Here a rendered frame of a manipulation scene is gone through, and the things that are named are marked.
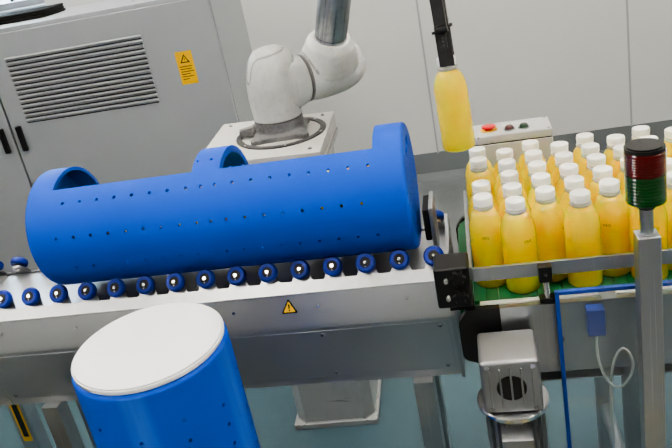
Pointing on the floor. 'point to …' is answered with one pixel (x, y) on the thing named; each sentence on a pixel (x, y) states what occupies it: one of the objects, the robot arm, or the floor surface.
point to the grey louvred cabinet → (117, 92)
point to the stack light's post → (650, 338)
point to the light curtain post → (29, 426)
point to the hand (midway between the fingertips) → (445, 47)
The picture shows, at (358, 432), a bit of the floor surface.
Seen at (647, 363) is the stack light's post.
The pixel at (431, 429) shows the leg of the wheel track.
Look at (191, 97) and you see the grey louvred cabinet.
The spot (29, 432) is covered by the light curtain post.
